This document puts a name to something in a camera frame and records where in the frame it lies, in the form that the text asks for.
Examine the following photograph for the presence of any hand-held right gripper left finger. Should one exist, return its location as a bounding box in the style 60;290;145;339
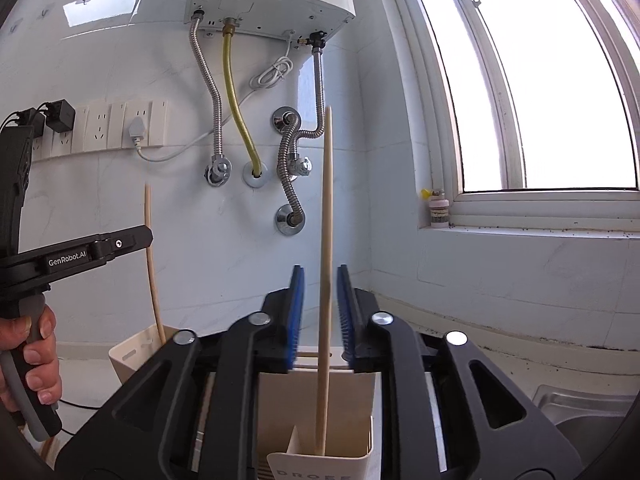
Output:
54;265;306;480

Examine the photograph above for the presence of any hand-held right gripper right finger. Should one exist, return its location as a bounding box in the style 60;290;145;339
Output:
336;264;583;480

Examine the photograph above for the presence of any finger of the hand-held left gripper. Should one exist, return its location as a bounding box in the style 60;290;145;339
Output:
95;225;154;263

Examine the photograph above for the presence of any light wooden chopstick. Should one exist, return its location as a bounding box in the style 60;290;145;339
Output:
143;183;167;345
314;106;334;457

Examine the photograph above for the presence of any cream plastic utensil holder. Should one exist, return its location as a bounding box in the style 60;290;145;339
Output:
109;324;381;480

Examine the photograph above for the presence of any person's left hand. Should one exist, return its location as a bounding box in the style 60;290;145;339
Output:
0;304;64;413

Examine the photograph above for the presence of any small white canister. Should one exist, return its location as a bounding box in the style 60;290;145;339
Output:
420;187;452;231

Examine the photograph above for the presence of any black power adapter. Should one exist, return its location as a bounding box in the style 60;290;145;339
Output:
12;107;47;138
46;100;76;133

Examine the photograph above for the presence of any stainless steel sink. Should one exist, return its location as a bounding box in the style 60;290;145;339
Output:
530;384;638;461

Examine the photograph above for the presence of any white water heater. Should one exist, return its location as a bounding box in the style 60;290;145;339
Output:
184;0;357;41

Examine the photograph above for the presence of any white framed window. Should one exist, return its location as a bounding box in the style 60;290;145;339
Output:
380;0;640;233

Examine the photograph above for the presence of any chrome wall flange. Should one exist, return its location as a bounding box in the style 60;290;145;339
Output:
274;204;306;237
271;106;301;133

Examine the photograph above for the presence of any white power cord with plug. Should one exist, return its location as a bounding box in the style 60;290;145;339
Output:
127;40;296;162

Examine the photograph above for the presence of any silver corrugated hose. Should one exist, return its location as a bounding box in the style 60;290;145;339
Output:
189;7;226;163
292;42;328;140
277;112;303;223

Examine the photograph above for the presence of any row of white wall sockets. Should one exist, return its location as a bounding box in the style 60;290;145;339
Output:
27;100;170;162

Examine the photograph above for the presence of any white wall flange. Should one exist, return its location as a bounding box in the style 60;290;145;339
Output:
243;161;268;188

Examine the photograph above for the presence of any thin black cable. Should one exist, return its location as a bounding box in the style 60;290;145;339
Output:
59;399;128;409

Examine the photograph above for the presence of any yellow gas hose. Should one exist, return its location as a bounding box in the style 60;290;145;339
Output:
221;17;262;177

